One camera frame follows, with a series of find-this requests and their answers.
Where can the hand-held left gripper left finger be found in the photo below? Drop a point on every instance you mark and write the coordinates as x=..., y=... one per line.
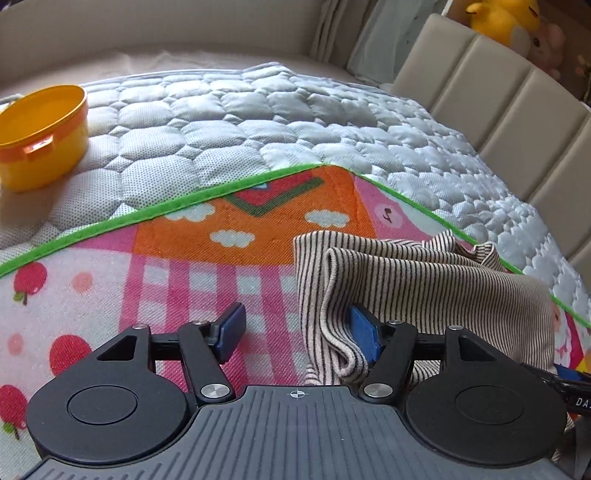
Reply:
x=233, y=330

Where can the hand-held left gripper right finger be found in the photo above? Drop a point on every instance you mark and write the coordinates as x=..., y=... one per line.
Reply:
x=364, y=332

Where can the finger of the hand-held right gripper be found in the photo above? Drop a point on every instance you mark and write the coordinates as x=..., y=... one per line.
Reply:
x=545, y=374

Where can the brown striped garment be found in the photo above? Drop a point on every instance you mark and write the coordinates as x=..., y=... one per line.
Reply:
x=438, y=295

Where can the colourful cartoon printed mat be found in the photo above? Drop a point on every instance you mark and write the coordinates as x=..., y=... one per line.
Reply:
x=115, y=277

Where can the grey quilted mattress pad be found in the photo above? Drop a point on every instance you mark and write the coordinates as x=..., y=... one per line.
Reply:
x=258, y=124

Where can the beige padded headboard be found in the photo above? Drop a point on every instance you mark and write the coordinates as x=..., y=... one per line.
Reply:
x=517, y=120

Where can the orange plastic container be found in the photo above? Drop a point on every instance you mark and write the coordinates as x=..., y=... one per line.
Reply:
x=41, y=147

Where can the light blue folded board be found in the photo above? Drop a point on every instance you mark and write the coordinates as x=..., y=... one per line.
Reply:
x=388, y=37

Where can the beige curtain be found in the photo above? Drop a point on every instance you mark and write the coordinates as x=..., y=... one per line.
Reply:
x=337, y=27

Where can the pink plush rabbit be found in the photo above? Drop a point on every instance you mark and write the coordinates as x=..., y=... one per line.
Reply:
x=549, y=48

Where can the yellow plush duck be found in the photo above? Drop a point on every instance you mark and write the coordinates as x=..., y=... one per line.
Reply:
x=503, y=18

